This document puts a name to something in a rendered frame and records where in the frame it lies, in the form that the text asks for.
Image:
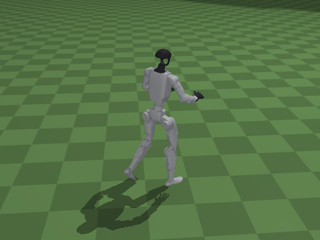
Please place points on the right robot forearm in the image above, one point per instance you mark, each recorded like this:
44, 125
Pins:
191, 99

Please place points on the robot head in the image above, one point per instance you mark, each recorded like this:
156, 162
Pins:
162, 54

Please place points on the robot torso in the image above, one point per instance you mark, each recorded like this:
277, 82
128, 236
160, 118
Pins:
159, 92

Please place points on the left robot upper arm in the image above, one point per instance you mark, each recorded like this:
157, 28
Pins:
145, 82

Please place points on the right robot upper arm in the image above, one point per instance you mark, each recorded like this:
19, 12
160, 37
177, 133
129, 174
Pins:
174, 81

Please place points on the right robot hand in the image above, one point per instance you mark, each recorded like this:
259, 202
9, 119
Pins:
198, 95

